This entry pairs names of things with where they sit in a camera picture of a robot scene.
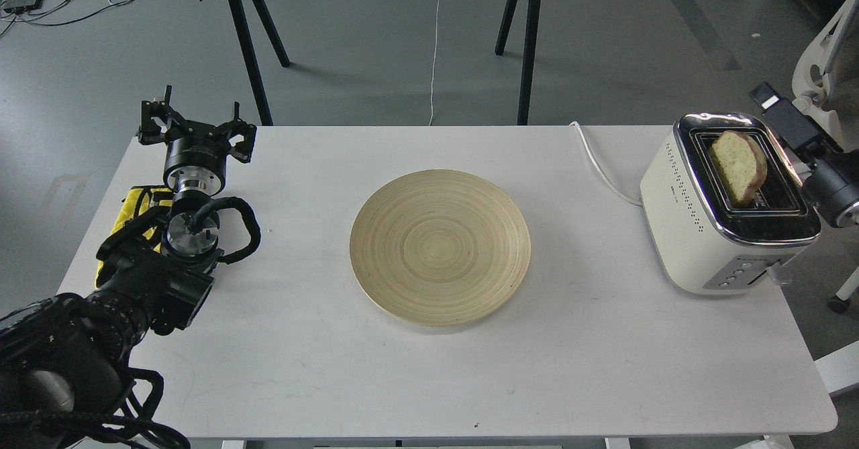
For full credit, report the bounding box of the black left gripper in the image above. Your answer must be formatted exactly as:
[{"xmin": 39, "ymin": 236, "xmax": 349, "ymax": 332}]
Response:
[{"xmin": 137, "ymin": 85, "xmax": 257, "ymax": 178}]

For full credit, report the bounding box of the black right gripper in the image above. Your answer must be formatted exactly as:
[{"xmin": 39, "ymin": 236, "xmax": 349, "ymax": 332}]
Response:
[{"xmin": 749, "ymin": 82, "xmax": 858, "ymax": 228}]

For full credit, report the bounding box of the slice of brown bread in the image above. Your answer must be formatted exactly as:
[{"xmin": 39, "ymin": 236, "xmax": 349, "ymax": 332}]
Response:
[{"xmin": 709, "ymin": 130, "xmax": 768, "ymax": 209}]

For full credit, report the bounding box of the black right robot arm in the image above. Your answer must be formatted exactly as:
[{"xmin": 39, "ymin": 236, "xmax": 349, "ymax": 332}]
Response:
[{"xmin": 749, "ymin": 82, "xmax": 858, "ymax": 228}]

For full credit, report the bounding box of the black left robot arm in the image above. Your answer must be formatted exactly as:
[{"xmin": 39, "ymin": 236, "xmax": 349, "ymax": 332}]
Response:
[{"xmin": 1, "ymin": 86, "xmax": 262, "ymax": 448}]

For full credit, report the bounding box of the cream and chrome toaster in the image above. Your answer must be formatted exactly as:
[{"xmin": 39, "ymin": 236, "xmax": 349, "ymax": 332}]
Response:
[{"xmin": 640, "ymin": 113, "xmax": 821, "ymax": 297}]

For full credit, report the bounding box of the white office chair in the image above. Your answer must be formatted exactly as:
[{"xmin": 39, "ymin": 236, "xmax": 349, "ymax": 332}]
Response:
[{"xmin": 782, "ymin": 0, "xmax": 859, "ymax": 314}]

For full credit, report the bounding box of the yellow cloth bag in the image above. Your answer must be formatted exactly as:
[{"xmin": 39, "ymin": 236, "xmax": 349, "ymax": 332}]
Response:
[{"xmin": 94, "ymin": 185, "xmax": 174, "ymax": 288}]

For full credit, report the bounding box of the round wooden plate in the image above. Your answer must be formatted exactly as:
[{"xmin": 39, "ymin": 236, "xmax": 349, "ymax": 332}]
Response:
[{"xmin": 349, "ymin": 170, "xmax": 533, "ymax": 327}]

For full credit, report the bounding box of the white toaster power cable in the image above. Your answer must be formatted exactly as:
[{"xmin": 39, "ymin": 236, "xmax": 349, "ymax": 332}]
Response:
[{"xmin": 568, "ymin": 121, "xmax": 644, "ymax": 207}]

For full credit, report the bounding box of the thin white hanging cable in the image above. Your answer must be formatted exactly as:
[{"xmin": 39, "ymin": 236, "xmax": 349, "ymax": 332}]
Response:
[{"xmin": 428, "ymin": 0, "xmax": 442, "ymax": 126}]

